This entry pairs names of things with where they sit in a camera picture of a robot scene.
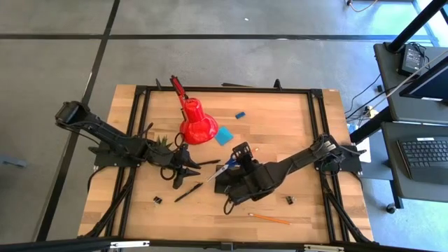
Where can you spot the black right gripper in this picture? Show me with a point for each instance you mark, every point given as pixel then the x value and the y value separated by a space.
pixel 259 182

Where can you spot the black monitor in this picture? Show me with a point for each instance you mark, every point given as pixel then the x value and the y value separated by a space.
pixel 430 84

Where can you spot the small black floor box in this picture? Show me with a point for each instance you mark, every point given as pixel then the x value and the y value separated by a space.
pixel 379 88

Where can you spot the yellow plug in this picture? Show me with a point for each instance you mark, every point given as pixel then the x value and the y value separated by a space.
pixel 371 112

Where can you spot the grey chair base leg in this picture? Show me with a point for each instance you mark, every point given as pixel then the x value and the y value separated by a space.
pixel 12 161

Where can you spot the blue sticky note pad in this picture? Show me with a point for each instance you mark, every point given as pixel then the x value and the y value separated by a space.
pixel 224 136

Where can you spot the black metal pole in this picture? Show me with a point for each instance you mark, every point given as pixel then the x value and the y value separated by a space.
pixel 416 24

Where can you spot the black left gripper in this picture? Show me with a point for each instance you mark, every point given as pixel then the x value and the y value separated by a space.
pixel 168 157

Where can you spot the dark grey desk top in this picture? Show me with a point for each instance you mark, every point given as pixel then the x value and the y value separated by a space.
pixel 388 87

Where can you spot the black keyboard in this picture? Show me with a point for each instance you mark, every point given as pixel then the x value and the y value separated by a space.
pixel 423 157

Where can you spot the blue eraser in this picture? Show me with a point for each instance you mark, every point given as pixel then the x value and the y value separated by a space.
pixel 240 115

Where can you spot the potted succulent plant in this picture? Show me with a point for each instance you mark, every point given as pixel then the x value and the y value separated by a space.
pixel 162 141

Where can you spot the black power adapter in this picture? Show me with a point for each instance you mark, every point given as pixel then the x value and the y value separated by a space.
pixel 411 59

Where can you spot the red desk lamp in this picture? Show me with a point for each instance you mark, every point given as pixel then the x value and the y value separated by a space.
pixel 199 129

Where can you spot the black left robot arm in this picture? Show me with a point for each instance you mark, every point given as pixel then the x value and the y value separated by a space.
pixel 105 133

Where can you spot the black mesh desk organizer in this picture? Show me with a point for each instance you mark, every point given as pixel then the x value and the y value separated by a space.
pixel 221 187

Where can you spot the black desk foot bar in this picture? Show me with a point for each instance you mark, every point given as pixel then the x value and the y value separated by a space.
pixel 371 124

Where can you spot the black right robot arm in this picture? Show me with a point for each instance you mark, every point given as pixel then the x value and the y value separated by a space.
pixel 301 161

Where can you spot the black caster wheel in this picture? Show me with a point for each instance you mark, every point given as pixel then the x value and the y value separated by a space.
pixel 391 209

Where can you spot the dark grey keyboard shelf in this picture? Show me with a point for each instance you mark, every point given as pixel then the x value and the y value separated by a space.
pixel 392 175

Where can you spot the black aluminium table frame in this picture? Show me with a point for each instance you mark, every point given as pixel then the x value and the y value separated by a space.
pixel 227 89

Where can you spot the black gantry beam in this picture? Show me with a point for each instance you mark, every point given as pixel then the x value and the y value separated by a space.
pixel 70 245

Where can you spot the black binder clip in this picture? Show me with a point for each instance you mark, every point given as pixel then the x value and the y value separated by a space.
pixel 290 200
pixel 157 200

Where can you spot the white paper sheet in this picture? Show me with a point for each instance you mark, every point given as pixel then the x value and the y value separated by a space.
pixel 365 150

